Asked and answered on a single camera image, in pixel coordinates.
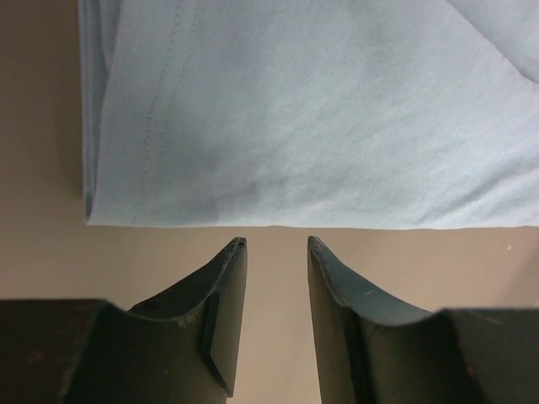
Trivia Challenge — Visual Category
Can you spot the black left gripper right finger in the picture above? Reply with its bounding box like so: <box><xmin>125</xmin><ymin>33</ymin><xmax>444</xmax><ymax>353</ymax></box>
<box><xmin>307</xmin><ymin>237</ymin><xmax>488</xmax><ymax>403</ymax></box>

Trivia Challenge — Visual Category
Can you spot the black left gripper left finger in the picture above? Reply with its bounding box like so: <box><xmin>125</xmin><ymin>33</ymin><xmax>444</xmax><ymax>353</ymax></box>
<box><xmin>63</xmin><ymin>237</ymin><xmax>247</xmax><ymax>403</ymax></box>

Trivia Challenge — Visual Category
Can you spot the grey blue t shirt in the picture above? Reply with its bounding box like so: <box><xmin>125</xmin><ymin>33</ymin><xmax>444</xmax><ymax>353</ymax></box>
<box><xmin>78</xmin><ymin>1</ymin><xmax>538</xmax><ymax>230</ymax></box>

